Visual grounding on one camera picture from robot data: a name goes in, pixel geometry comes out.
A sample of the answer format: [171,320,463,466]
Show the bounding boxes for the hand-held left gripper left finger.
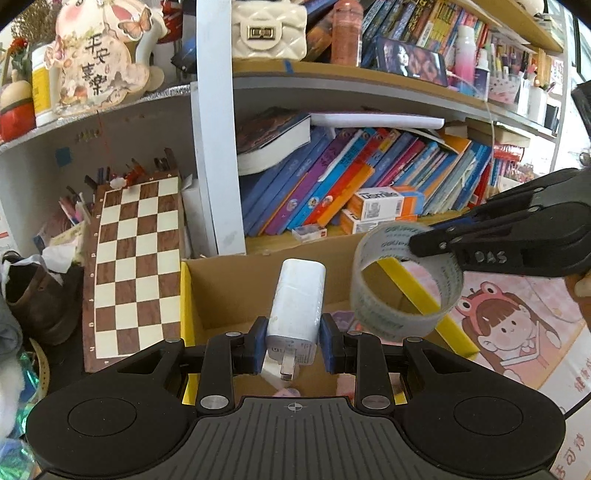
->
[116,318,269,416]

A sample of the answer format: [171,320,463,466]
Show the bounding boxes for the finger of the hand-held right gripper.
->
[410,203,591,278]
[431,167,591,232]

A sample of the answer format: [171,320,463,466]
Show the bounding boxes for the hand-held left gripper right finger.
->
[318,314,468,414]

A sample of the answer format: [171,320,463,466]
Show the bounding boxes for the white power adapter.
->
[262,258,327,391]

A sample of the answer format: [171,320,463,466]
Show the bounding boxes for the cardboard box with yellow flaps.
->
[180,233,481,407]

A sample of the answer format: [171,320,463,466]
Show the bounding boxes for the clear tape roll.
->
[350,223,463,343]

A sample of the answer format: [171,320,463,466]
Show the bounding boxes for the person's right hand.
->
[566,270,591,302]

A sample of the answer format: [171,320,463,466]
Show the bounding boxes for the white cup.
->
[526,85,548,124]

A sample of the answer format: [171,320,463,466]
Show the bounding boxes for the pink pen holder basket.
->
[488,69,523,105]

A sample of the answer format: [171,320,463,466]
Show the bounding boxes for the small white flat box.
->
[292,224,329,243]

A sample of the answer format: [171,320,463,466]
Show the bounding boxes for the small white bottle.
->
[474,48,491,101]

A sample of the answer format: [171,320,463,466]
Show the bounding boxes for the orange and white carton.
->
[340,210,433,236]
[346,185,426,220]

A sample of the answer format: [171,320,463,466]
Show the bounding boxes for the white box beside chessboard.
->
[182,177,218,258]

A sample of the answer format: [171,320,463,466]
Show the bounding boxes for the brown and white chessboard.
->
[83,170,186,374]

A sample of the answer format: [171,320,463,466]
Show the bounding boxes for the pink and white bottle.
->
[454,25,476,89]

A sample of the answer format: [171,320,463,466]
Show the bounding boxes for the row of leaning colourful books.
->
[240,127,493,236]

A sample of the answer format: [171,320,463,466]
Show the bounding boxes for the white paper folder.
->
[310,112,445,131]

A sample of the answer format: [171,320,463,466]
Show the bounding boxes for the dark framed photo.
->
[375,37,450,88]

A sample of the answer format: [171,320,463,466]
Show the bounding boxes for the wooden bookshelf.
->
[231,0,578,252]

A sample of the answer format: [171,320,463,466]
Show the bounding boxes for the row of upright books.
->
[305,0,492,70]

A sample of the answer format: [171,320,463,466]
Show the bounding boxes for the thick dark-covered book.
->
[236,107,313,176]

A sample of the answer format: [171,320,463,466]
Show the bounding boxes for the white shelf upright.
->
[191,0,248,257]

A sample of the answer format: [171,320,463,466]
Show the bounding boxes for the crumpled white tissue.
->
[41,244,78,274]

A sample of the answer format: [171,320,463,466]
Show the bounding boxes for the brown leather bag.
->
[0,250,85,346]

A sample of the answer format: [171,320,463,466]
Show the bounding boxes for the bunch of pens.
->
[59,190,94,228]

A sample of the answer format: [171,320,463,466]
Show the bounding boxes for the orange glitter bottle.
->
[331,0,363,68]

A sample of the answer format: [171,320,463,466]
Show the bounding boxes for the white fluffy cloth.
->
[0,355,29,440]

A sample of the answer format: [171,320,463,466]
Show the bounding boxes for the iridescent teal foil wrap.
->
[0,351,44,480]

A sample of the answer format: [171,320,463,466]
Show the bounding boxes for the silver-edged grey shelf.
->
[0,82,194,155]

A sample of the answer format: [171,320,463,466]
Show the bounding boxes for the cream quilted handbag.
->
[231,0,308,61]

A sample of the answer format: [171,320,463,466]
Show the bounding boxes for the red and cream round doll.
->
[0,80,37,142]

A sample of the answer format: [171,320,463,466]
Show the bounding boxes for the white bottle with yellow label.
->
[31,44,57,128]

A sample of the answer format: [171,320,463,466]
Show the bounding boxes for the beige strap with holes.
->
[28,338,51,398]

